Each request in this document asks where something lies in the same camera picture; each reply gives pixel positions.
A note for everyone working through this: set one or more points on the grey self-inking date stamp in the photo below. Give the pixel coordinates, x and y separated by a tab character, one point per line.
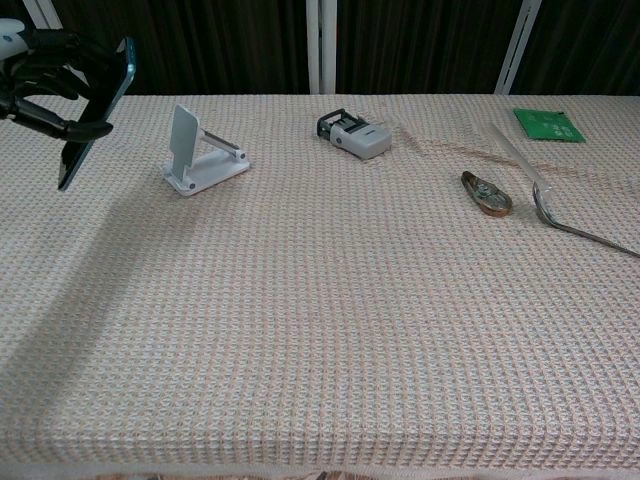
365	140

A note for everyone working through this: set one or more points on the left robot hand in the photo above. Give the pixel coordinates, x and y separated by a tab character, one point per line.
45	55

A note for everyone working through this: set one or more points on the white folding phone stand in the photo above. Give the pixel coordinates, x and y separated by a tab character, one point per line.
212	170

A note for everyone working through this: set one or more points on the brown correction tape dispenser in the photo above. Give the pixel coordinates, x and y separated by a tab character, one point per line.
487	197

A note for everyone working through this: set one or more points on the black pleated curtain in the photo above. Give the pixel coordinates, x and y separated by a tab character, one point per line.
225	45

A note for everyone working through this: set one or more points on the metal spoon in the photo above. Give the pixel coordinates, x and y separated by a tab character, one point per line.
543	205

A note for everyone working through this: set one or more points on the clear plastic spoon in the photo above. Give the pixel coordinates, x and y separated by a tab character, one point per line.
515	152

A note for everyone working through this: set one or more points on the green circuit board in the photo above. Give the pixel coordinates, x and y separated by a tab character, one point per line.
547	125

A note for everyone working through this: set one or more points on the white frame post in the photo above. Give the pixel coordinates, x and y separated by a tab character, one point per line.
320	45
45	12
517	45

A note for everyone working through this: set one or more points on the black smartphone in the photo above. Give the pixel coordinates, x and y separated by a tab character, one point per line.
75	160

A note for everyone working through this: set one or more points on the beige waffle tablecloth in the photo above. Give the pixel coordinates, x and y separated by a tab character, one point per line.
320	325

